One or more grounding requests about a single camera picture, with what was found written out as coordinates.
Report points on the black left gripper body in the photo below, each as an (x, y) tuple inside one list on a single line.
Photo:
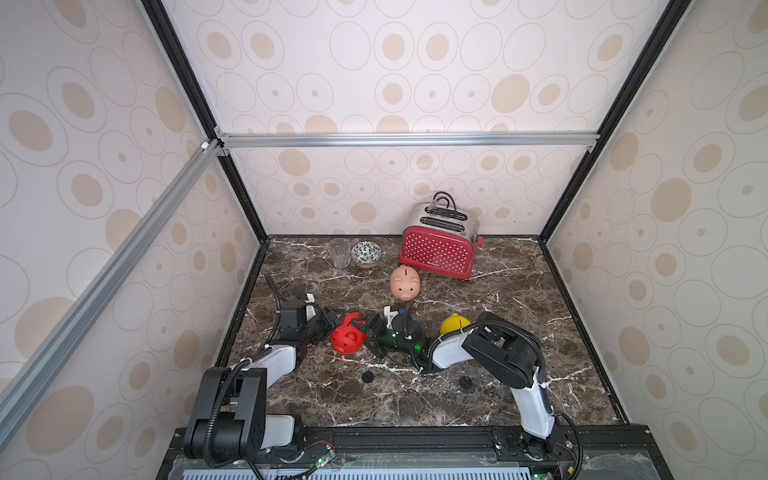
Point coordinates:
[(319, 328)]

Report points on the aluminium frame rail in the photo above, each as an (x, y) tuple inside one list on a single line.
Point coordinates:
[(429, 139), (48, 360)]

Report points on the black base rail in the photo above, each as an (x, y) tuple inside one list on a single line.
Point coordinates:
[(567, 452)]

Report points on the red polka dot toaster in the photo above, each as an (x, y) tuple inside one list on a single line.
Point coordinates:
[(440, 238)]

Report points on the aluminium frame rail back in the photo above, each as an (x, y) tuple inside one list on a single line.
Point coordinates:
[(429, 139)]

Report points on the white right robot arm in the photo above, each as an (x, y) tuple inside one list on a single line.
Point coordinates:
[(511, 354)]

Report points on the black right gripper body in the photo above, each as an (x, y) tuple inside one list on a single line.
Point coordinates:
[(380, 330)]

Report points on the yellow piggy bank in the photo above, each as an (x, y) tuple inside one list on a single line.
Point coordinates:
[(453, 323)]

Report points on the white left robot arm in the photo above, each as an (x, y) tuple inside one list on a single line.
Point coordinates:
[(273, 366)]

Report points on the pink piggy bank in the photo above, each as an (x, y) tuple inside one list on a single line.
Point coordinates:
[(405, 283)]

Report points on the aluminium frame rail left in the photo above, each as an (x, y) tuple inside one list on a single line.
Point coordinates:
[(48, 360)]

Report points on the floral patterned bowl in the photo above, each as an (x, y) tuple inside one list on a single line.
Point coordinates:
[(366, 253)]

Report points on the clear drinking glass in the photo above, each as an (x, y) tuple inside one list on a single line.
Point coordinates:
[(340, 252)]

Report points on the red piggy bank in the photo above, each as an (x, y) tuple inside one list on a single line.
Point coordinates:
[(348, 338)]

